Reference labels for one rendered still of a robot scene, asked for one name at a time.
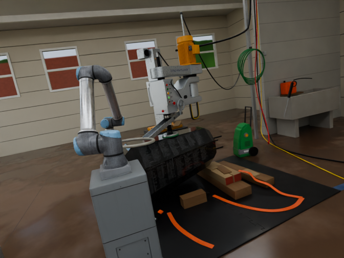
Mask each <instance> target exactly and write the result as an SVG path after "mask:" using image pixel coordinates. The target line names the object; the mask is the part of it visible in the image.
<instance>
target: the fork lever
mask: <svg viewBox="0 0 344 258"><path fill-rule="evenodd" d="M179 116H180V112H179V111H178V112H176V113H175V112H174V113H171V115H170V117H171V118H170V119H169V120H168V121H167V122H165V121H164V119H163V120H162V121H161V122H159V123H158V124H157V125H156V126H154V127H153V128H152V129H151V130H150V131H149V132H147V133H146V134H145V135H144V136H142V137H143V138H144V137H150V138H155V137H156V136H157V135H158V134H159V133H160V132H162V131H163V130H164V129H165V128H166V127H167V126H168V125H169V124H171V123H172V122H173V121H174V120H175V119H176V118H177V117H179Z"/></svg>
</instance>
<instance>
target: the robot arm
mask: <svg viewBox="0 0 344 258"><path fill-rule="evenodd" d="M76 77H77V80H78V81H79V89H80V131H79V132H78V137H75V138H74V140H73V144H74V150H75V152H76V153H77V155H79V156H87V155H95V154H103V157H104V158H103V163H102V168H103V169H114V168H120V167H123V166H125V165H127V164H128V162H127V159H126V157H125V155H124V153H123V146H122V140H121V135H120V132H119V131H118V130H114V126H123V125H124V124H125V121H124V117H122V115H121V112H120V108H119V105H118V102H117V98H116V95H115V92H114V88H113V85H112V82H111V81H112V76H111V74H110V72H109V71H108V70H107V69H105V68H104V67H102V66H99V65H93V66H81V67H78V68H77V70H76ZM95 79H98V80H99V82H100V83H101V84H102V87H103V89H104V92H105V95H106V98H107V101H108V104H109V107H110V110H111V113H112V115H113V118H112V117H104V118H103V119H102V120H101V122H100V125H101V127H102V128H105V131H100V134H98V132H97V131H96V124H95V98H94V80H95Z"/></svg>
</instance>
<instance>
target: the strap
mask: <svg viewBox="0 0 344 258"><path fill-rule="evenodd" d="M239 171H240V172H244V173H248V174H250V175H251V176H252V178H253V179H254V180H255V181H257V182H259V183H263V184H266V185H268V186H270V187H271V188H272V189H274V190H275V191H276V192H278V193H279V194H281V195H285V196H289V197H294V198H299V199H298V200H297V201H296V203H295V204H293V205H291V206H289V207H285V208H281V209H261V208H255V207H250V206H246V205H242V204H238V203H235V202H232V201H229V200H226V199H224V198H221V197H219V196H217V195H213V197H215V198H217V199H220V200H222V201H224V202H227V203H229V204H232V205H236V206H239V207H243V208H247V209H252V210H257V211H265V212H280V211H286V210H290V209H293V208H296V207H297V206H298V205H300V204H301V202H302V201H303V200H304V198H303V197H301V196H295V195H290V194H286V193H283V192H281V191H279V190H277V189H276V188H275V187H273V186H272V185H271V184H269V183H266V182H263V181H260V180H258V179H256V178H255V177H254V176H253V175H252V173H250V172H248V171H244V170H239ZM167 215H168V217H169V219H170V220H171V222H172V223H173V225H174V226H175V227H176V228H177V229H178V230H179V231H180V232H182V233H183V234H184V235H186V236H187V237H189V238H190V239H192V240H193V241H195V242H197V243H199V244H201V245H203V246H206V247H209V248H211V249H212V248H213V247H214V245H213V244H210V243H207V242H205V241H202V240H200V239H198V238H197V237H195V236H193V235H192V234H190V233H189V232H187V231H186V230H184V229H183V228H182V227H181V226H180V225H179V224H178V223H177V222H176V221H175V219H174V217H173V215H172V214H171V212H168V213H167Z"/></svg>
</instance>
